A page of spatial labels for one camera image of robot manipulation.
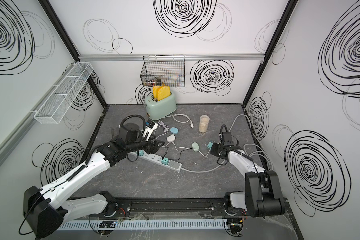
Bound black usb cable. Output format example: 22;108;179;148
161;146;194;164

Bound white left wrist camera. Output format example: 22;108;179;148
143;120;159;141

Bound mint green earbud case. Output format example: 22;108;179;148
192;142;200;152

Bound white round speaker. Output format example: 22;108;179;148
167;135;176;143

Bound black wire wall basket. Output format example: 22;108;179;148
140;55;186;87

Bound white wire wall shelf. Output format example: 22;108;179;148
34;63;94;124

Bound mint green toaster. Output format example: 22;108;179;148
145;93;177;121

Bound white short usb cable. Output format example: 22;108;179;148
171;140;211;158

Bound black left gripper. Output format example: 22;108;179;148
126;132;166;154

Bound white toaster power cord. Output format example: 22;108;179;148
166;113;195;129

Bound white slotted cable duct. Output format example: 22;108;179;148
58;219;227;231

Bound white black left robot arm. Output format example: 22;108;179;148
23;115;164;240

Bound white power strip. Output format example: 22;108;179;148
128;152;182;172

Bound blue earbud case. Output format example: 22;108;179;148
170;127;179;135

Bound clear plastic grain jar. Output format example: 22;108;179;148
199;115;210;133

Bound grey power strip cord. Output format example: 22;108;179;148
179;113;274;178

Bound yellow toast slices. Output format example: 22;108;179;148
153;86;171;101

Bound teal charger with black cable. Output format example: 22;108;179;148
161;157;169;166

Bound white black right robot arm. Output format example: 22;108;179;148
211;125;286;218

